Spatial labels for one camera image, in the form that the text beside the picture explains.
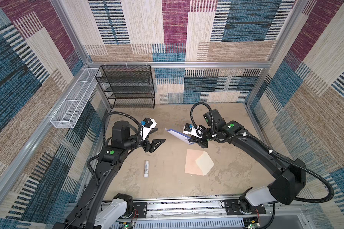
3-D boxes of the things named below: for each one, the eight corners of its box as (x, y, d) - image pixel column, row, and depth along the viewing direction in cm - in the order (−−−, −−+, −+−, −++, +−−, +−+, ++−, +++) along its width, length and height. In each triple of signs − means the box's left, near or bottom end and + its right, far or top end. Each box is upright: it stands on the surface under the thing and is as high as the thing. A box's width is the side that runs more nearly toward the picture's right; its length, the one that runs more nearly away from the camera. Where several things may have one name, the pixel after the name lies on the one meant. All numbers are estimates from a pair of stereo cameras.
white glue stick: (144, 177, 86) (143, 176, 84) (145, 161, 92) (144, 160, 90) (149, 177, 86) (148, 176, 84) (149, 161, 93) (148, 159, 91)
